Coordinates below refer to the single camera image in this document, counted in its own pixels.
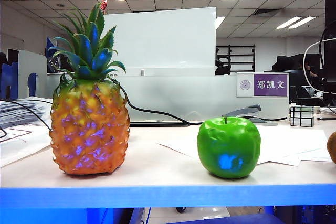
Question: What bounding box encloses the green plastic apple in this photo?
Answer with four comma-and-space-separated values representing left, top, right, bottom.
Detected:
196, 115, 261, 179

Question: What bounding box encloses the plastic pineapple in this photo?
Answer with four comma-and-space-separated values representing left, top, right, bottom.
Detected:
49, 3, 131, 175

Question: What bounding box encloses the brown kiwi fruit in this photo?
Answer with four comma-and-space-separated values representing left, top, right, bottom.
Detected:
326, 131, 336, 164

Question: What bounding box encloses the frosted desk partition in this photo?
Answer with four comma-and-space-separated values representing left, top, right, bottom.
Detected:
47, 72, 290, 123

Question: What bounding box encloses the white AOC monitor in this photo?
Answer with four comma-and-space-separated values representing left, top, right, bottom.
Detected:
102, 6, 217, 77

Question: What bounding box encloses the black office chair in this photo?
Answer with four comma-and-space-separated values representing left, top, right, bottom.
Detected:
271, 55, 305, 72
215, 47, 232, 76

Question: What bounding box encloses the grey stapler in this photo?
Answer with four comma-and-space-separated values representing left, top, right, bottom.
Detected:
222, 104, 274, 124

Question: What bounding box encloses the black shelf rack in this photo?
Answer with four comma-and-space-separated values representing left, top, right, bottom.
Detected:
216, 44, 256, 72

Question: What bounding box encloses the purple and white name plate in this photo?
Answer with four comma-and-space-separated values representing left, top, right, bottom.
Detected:
236, 72, 289, 98

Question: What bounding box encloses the black-white dotted pattern board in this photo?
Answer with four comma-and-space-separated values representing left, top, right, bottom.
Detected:
47, 56, 64, 72

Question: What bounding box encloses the large white paper sheet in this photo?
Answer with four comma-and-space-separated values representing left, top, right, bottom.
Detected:
156, 125, 331, 166

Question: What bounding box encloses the blue triangular board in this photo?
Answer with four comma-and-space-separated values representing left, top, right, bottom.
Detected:
46, 36, 58, 58

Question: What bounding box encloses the silver mirror cube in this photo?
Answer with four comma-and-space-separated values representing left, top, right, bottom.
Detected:
290, 105, 315, 127

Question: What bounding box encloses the white translucent file holder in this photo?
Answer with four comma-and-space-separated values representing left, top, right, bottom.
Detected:
17, 49, 48, 99

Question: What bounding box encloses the seated person in background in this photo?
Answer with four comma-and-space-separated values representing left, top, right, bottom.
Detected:
298, 60, 318, 78

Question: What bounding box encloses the stack of printed paper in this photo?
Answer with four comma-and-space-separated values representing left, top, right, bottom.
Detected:
0, 95, 53, 127

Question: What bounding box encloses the blue file holder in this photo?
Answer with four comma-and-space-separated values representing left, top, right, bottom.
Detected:
0, 60, 37, 100

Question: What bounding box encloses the black monitor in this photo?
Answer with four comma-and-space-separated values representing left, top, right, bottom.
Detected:
322, 0, 336, 106

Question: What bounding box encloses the thick black monitor cable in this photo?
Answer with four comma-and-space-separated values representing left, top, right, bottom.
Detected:
107, 76, 289, 126

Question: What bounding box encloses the white cable loop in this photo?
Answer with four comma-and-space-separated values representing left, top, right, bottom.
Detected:
303, 37, 336, 95

